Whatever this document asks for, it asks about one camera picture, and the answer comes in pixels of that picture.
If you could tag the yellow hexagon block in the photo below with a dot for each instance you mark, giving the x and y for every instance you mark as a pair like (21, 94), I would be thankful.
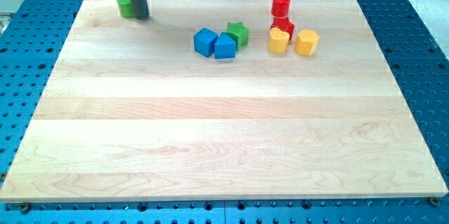
(306, 42)

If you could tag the light wooden board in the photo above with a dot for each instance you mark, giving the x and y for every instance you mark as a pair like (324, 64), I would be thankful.
(131, 112)

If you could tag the blue cube block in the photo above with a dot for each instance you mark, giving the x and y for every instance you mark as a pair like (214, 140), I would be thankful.
(204, 42)

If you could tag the yellow heart block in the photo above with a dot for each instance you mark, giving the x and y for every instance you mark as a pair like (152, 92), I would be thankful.
(278, 40)

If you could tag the blue triangular prism block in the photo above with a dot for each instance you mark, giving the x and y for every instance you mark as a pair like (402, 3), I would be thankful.
(225, 47)

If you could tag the red cylinder block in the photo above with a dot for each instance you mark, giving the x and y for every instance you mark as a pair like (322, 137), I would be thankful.
(280, 8)

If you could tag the green cylinder block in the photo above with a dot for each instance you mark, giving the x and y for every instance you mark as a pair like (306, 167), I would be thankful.
(125, 8)

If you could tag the left board stop screw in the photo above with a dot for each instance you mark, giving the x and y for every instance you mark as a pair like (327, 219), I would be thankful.
(24, 207)

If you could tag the green star block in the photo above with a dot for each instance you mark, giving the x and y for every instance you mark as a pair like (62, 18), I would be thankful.
(239, 33)

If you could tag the red star-like block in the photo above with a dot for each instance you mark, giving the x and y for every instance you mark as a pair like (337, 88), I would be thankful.
(284, 24)

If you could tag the right board stop screw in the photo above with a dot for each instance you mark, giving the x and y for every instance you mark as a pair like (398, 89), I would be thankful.
(434, 201)

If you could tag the board stop screw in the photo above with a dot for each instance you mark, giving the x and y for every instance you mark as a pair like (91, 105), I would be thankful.
(24, 207)
(434, 201)

